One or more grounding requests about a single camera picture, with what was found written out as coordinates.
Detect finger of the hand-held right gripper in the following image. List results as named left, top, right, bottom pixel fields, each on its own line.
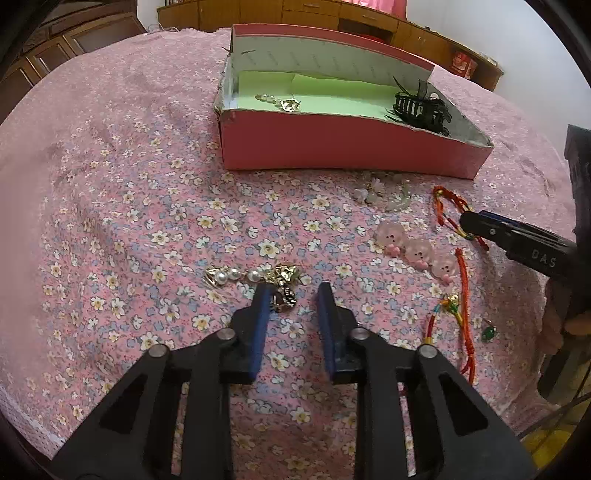
left=459, top=209, right=514, bottom=253

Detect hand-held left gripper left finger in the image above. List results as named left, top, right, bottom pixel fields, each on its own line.
left=50, top=281, right=273, bottom=480

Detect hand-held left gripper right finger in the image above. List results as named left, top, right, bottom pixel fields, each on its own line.
left=317, top=281, right=540, bottom=480

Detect red multicolour string bracelet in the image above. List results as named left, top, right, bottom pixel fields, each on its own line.
left=433, top=185, right=490, bottom=252

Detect pearl drop earrings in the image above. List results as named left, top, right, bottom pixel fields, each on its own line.
left=204, top=265, right=262, bottom=291

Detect pink bear hair clip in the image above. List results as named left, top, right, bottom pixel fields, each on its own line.
left=376, top=222, right=458, bottom=283

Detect pink cardboard box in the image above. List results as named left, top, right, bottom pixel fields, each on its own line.
left=213, top=23, right=495, bottom=181

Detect person's right hand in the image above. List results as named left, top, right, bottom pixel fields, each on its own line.
left=544, top=279, right=591, bottom=355

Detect black hair claw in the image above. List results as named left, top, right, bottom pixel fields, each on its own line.
left=385, top=76, right=455, bottom=137

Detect red gift box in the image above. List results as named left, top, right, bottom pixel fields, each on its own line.
left=451, top=52, right=478, bottom=77

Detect pink floral bedsheet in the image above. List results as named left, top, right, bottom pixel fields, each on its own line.
left=0, top=25, right=578, bottom=462

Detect pearl and gold earring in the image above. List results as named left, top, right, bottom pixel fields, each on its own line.
left=255, top=93, right=302, bottom=114

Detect pink and white curtain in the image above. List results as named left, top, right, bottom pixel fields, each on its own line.
left=365, top=0, right=409, bottom=21

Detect long wooden cabinet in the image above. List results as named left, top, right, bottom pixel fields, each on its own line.
left=157, top=0, right=504, bottom=90

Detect dark wooden wardrobe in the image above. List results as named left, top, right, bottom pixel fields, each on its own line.
left=0, top=11, right=148, bottom=125

